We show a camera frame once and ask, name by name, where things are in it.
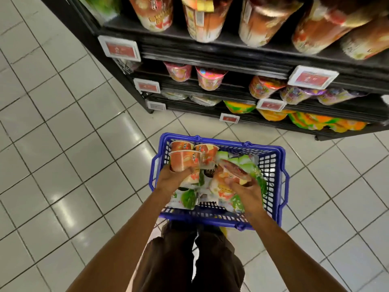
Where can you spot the person's right hand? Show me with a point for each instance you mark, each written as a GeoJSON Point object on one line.
{"type": "Point", "coordinates": [250, 197]}

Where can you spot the person's left hand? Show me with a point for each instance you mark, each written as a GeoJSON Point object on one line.
{"type": "Point", "coordinates": [173, 182]}

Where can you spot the orange jelly cup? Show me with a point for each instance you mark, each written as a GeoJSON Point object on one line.
{"type": "Point", "coordinates": [184, 160]}
{"type": "Point", "coordinates": [231, 168]}
{"type": "Point", "coordinates": [182, 146]}
{"type": "Point", "coordinates": [208, 153]}

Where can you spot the pouches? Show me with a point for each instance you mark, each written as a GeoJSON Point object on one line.
{"type": "Point", "coordinates": [249, 164]}

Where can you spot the blue plastic shopping basket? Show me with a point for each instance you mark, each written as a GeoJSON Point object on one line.
{"type": "Point", "coordinates": [276, 173]}

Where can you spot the dark grey metal shelf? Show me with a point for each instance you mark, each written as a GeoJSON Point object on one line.
{"type": "Point", "coordinates": [255, 57]}

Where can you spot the person's left forearm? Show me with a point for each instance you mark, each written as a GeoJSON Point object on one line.
{"type": "Point", "coordinates": [127, 246]}

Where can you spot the person's right forearm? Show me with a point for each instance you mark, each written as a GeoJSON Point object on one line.
{"type": "Point", "coordinates": [292, 258]}

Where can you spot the person's dark trousers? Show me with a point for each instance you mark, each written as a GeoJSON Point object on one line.
{"type": "Point", "coordinates": [170, 258]}

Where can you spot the row of small yellow-green cups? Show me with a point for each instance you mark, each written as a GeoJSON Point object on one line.
{"type": "Point", "coordinates": [316, 121]}

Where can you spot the row of small pink-lid cups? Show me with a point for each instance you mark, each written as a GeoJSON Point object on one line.
{"type": "Point", "coordinates": [210, 79]}

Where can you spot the large fruit jelly jar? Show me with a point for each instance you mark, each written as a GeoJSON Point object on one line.
{"type": "Point", "coordinates": [368, 40]}
{"type": "Point", "coordinates": [264, 24]}
{"type": "Point", "coordinates": [206, 21]}
{"type": "Point", "coordinates": [152, 14]}

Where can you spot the row of orange jelly cups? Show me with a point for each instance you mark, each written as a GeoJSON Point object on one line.
{"type": "Point", "coordinates": [328, 27]}

